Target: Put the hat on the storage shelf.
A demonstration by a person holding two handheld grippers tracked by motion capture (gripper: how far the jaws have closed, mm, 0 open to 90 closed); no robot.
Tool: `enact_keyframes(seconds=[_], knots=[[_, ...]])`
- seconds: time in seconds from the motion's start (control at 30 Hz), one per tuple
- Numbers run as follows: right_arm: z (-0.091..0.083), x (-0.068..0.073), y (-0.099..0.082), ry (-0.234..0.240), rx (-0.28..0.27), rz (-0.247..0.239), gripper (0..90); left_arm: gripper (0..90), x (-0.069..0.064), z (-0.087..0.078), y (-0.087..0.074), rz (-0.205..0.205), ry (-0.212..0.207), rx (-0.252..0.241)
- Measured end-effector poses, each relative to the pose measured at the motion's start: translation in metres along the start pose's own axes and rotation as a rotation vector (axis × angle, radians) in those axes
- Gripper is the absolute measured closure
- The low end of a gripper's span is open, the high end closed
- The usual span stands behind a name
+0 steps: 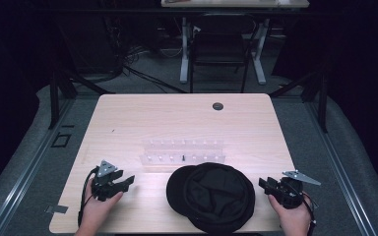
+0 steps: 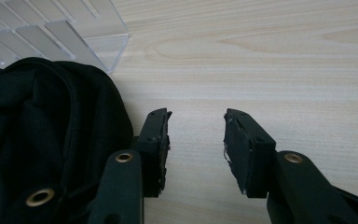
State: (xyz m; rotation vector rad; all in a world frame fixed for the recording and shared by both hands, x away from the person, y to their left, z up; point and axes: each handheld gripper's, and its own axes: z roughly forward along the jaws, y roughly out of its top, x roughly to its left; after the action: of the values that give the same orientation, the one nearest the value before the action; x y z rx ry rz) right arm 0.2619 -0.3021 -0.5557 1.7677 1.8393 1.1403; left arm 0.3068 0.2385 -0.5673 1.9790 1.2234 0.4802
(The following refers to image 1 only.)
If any black metal stand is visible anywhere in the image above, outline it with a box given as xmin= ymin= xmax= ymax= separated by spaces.
xmin=47 ymin=63 xmax=116 ymax=130
xmin=269 ymin=63 xmax=330 ymax=134

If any white-legged desk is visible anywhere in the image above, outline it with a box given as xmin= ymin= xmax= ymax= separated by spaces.
xmin=160 ymin=0 xmax=310 ymax=86

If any person's right hand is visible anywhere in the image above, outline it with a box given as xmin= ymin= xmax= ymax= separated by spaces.
xmin=268 ymin=195 xmax=313 ymax=236

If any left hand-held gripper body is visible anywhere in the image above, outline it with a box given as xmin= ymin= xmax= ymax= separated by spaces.
xmin=91 ymin=159 xmax=121 ymax=202

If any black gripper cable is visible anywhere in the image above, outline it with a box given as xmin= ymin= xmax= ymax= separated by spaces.
xmin=301 ymin=191 xmax=319 ymax=236
xmin=77 ymin=166 xmax=99 ymax=228

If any person's left hand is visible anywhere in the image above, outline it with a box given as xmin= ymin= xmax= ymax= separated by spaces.
xmin=75 ymin=181 xmax=124 ymax=236

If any bundle of floor cables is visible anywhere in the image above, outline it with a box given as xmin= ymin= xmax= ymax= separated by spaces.
xmin=104 ymin=16 xmax=189 ymax=94

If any clear acrylic rack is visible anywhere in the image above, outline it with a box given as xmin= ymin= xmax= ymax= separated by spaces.
xmin=139 ymin=138 xmax=227 ymax=166

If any black chair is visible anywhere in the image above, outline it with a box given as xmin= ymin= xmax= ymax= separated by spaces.
xmin=189 ymin=13 xmax=256 ymax=94

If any aluminium floor rail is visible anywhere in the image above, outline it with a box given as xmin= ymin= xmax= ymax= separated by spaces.
xmin=306 ymin=101 xmax=378 ymax=236
xmin=0 ymin=97 xmax=75 ymax=236

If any black cap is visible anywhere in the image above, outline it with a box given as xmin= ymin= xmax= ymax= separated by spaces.
xmin=165 ymin=161 xmax=256 ymax=235

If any black tape square outline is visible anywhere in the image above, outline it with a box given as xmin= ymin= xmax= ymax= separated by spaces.
xmin=50 ymin=132 xmax=73 ymax=148

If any grey tape strip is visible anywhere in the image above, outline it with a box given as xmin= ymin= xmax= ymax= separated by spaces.
xmin=44 ymin=205 xmax=69 ymax=215

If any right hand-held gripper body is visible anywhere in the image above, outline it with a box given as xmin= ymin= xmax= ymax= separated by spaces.
xmin=270 ymin=169 xmax=322 ymax=209

